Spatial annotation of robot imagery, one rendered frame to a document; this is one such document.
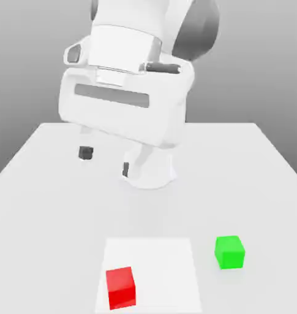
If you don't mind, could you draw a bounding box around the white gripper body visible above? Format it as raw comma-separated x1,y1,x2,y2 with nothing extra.
58,60,196,149

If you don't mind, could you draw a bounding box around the small red cube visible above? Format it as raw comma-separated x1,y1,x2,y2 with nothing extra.
105,266,137,311

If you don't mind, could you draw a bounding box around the small green cube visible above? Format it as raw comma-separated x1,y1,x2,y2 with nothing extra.
214,235,246,270

